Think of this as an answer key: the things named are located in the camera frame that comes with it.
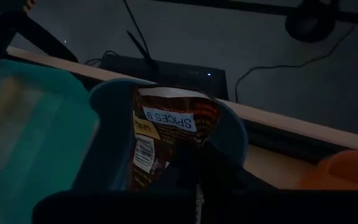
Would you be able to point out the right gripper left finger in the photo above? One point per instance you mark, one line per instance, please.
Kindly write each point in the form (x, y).
(135, 208)

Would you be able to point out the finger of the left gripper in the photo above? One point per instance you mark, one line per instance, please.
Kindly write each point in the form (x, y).
(2, 31)
(42, 34)

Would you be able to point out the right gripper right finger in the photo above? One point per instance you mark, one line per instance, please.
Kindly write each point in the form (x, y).
(259, 208)

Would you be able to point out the brown spice pouch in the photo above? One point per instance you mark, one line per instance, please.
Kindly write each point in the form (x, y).
(172, 124)

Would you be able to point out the blue plastic bin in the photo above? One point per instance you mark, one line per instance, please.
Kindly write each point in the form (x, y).
(110, 130)

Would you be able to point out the orange plastic bin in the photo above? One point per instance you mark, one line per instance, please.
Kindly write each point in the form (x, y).
(346, 171)

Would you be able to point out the teal plastic bin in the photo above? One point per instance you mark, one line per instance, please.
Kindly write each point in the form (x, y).
(26, 140)

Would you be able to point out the black router with antennas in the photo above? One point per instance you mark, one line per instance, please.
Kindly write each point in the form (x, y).
(182, 77)

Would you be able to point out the black pole stand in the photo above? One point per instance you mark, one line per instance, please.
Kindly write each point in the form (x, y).
(309, 25)

